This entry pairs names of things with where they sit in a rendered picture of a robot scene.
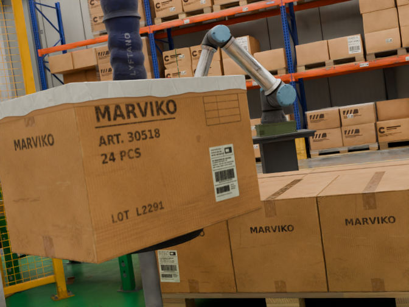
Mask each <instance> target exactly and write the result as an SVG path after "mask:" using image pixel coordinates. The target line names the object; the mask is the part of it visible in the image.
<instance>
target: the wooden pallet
mask: <svg viewBox="0 0 409 307"><path fill-rule="evenodd" d="M162 298H163V306H164V307H195V298H265V300H266V305H267V307H306V304H305V298H395V301H396V307H409V292H329V291H328V292H274V293H237V292H236V293H179V294H162Z"/></svg>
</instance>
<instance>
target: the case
mask: <svg viewBox="0 0 409 307"><path fill-rule="evenodd" d="M246 93H247V91H246V82H245V75H234V76H208V77H182V78H168V79H142V80H117V81H103V82H77V83H68V84H65V85H61V86H57V87H54V88H50V89H48V90H43V91H39V92H37V93H33V94H28V95H26V96H22V97H18V98H15V99H11V100H8V101H4V102H0V180H1V188H2V195H3V199H4V206H5V213H6V218H7V225H8V229H9V236H10V244H11V248H12V253H19V254H24V255H33V256H42V257H48V258H56V259H65V260H71V261H80V262H85V263H94V264H100V263H103V262H105V261H109V260H111V259H115V258H118V257H120V256H123V255H126V254H129V253H132V252H135V251H138V250H141V249H144V248H146V247H150V246H152V245H155V244H159V243H161V242H164V241H167V240H170V239H173V238H176V237H179V236H182V235H185V234H188V233H190V232H193V231H196V230H199V229H202V228H205V227H208V226H211V225H214V224H217V223H219V222H223V221H226V220H228V219H232V218H234V217H237V216H240V215H243V214H246V213H249V212H252V211H255V210H258V209H260V208H262V205H261V199H260V191H259V182H258V177H257V168H256V160H255V154H254V146H253V137H252V132H251V124H250V115H249V110H248V101H247V96H246Z"/></svg>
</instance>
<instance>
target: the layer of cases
mask: <svg viewBox="0 0 409 307"><path fill-rule="evenodd" d="M257 177H258V182H259V191H260V199H261V205H262V208H260V209H258V210H255V211H252V212H249V213H246V214H243V215H240V216H237V217H234V218H232V219H228V220H226V221H223V222H219V223H217V224H214V225H211V226H208V227H205V228H203V231H202V232H201V233H200V235H199V236H197V237H196V238H194V239H192V240H190V241H187V242H185V243H182V244H178V245H175V246H172V247H168V248H164V249H160V250H155V252H156V260H157V265H158V273H159V280H160V285H161V293H162V294H179V293H236V292H237V293H274V292H328V291H329V292H409V160H404V161H391V162H384V163H372V164H360V165H353V166H340V167H334V168H321V169H315V170H314V169H309V170H302V171H290V172H278V173H271V174H259V175H257Z"/></svg>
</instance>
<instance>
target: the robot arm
mask: <svg viewBox="0 0 409 307"><path fill-rule="evenodd" d="M218 47H219V48H220V49H222V50H223V51H224V52H225V53H226V54H227V55H229V56H230V57H231V58H232V59H233V60H234V61H235V62H236V63H237V64H238V65H239V66H240V67H241V68H242V69H243V70H244V71H245V72H246V73H247V74H248V75H249V76H250V77H251V78H252V79H253V80H254V81H255V82H256V83H257V84H258V85H259V86H260V87H261V88H260V98H261V104H262V118H261V121H260V123H261V124H267V123H273V122H283V121H287V118H286V117H285V114H284V112H283V107H288V106H289V105H291V104H292V103H294V101H295V99H296V91H295V89H294V88H293V87H292V86H291V85H289V84H285V83H284V82H283V81H282V80H281V79H275V78H274V77H273V76H272V75H271V74H270V73H269V72H268V71H267V70H266V69H265V68H264V67H263V66H262V65H261V64H260V63H259V62H258V61H257V60H256V59H255V58H254V57H253V56H252V55H251V54H250V53H249V52H248V51H247V50H246V49H245V48H244V47H243V46H242V45H241V44H240V43H239V42H238V41H237V40H236V39H235V38H234V37H233V36H232V35H231V34H230V31H229V29H228V28H227V27H226V26H224V25H217V26H215V27H213V28H212V29H210V30H209V31H208V32H207V34H206V35H205V37H204V39H203V42H202V44H201V48H202V52H201V55H200V59H199V61H198V65H197V68H196V71H195V75H194V77H207V75H208V71H209V68H210V65H211V62H212V58H213V55H214V53H215V52H217V49H218Z"/></svg>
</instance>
